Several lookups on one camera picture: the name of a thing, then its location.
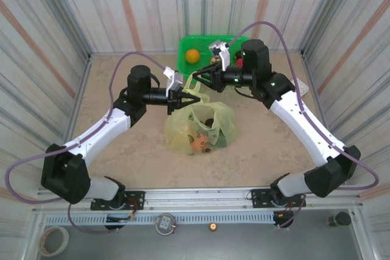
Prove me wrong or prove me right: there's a green plastic mesh basket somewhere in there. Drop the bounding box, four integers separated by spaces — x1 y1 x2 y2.
177 34 254 74

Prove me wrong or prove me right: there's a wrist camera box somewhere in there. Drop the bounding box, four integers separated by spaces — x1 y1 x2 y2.
208 39 231 72
163 65 184 98

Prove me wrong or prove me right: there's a white small card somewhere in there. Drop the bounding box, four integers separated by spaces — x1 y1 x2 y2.
291 77 310 96

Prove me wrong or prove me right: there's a yellow-orange fake orange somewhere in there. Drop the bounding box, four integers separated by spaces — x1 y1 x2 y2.
185 48 201 64

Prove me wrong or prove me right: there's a beige tape roll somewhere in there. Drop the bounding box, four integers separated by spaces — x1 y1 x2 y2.
38 226 70 257

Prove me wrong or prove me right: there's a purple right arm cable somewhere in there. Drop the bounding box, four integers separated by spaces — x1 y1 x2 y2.
227 21 380 230

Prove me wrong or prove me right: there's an aluminium rail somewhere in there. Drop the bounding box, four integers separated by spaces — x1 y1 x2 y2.
32 184 365 213

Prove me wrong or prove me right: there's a yellow avocado-print plastic bag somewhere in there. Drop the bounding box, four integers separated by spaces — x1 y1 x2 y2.
164 72 240 156

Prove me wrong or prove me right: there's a round grey socket device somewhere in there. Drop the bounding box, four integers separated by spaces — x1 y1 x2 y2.
154 213 177 236

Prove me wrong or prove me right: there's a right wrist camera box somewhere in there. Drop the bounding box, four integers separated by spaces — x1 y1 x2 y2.
208 39 231 72

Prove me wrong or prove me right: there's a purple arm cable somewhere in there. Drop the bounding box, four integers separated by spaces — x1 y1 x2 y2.
4 51 167 234
227 21 380 230

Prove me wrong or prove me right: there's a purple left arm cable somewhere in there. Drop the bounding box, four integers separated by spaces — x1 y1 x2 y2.
4 51 167 234

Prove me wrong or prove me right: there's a dark jar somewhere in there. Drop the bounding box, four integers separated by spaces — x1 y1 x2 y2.
324 211 352 230

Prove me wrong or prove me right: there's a slotted grey cable duct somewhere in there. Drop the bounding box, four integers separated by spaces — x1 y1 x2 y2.
44 213 277 226

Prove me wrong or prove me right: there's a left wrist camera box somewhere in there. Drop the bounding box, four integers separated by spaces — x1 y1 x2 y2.
163 65 184 98

